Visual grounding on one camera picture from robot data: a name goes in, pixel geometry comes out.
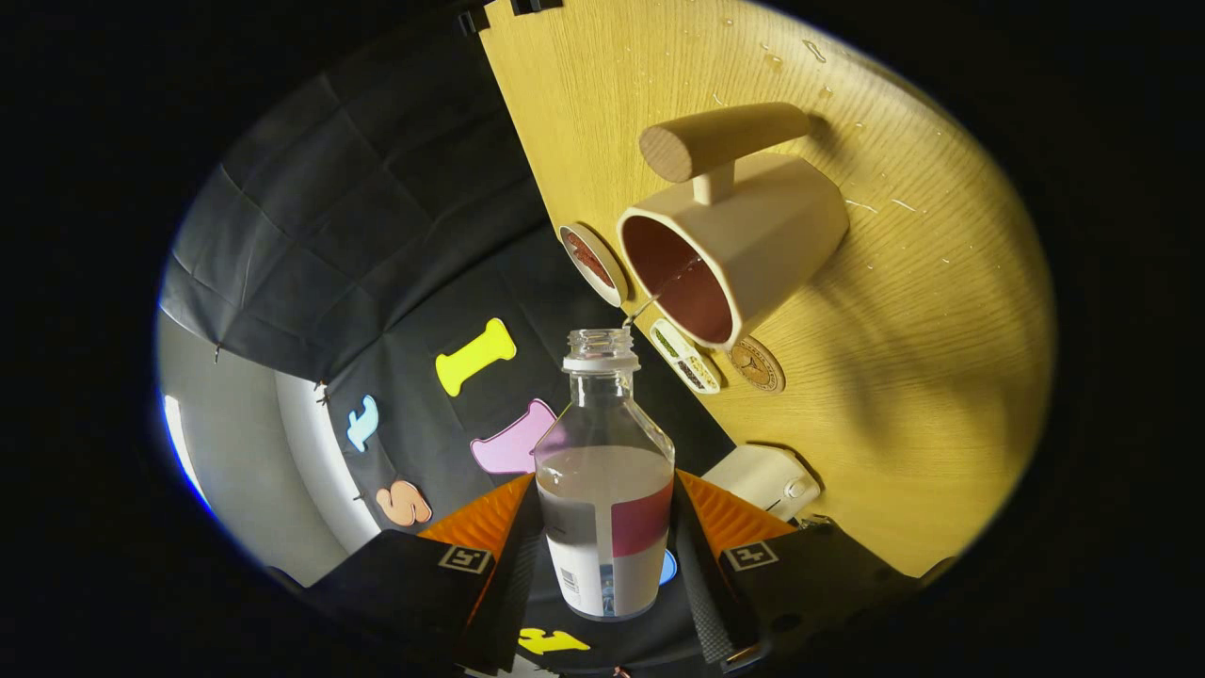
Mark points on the clear juice bottle red label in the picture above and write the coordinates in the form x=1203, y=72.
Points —
x=602, y=480

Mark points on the red sausage piece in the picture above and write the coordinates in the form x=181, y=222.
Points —
x=588, y=259

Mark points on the round wooden coaster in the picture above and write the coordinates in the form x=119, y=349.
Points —
x=758, y=367

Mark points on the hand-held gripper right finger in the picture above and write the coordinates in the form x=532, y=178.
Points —
x=701, y=593

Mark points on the white divided condiment tray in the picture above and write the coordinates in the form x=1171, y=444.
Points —
x=687, y=363

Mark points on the wooden table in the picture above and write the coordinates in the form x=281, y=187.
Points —
x=941, y=377

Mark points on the white round plate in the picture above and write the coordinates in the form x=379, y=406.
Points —
x=612, y=275

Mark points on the white toaster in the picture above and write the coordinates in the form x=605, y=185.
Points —
x=753, y=476

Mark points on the black backdrop cloth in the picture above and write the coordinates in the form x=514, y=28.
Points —
x=377, y=235

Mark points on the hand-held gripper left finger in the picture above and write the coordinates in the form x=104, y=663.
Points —
x=513, y=584

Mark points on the black table clamp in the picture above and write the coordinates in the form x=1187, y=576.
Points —
x=537, y=7
x=473, y=22

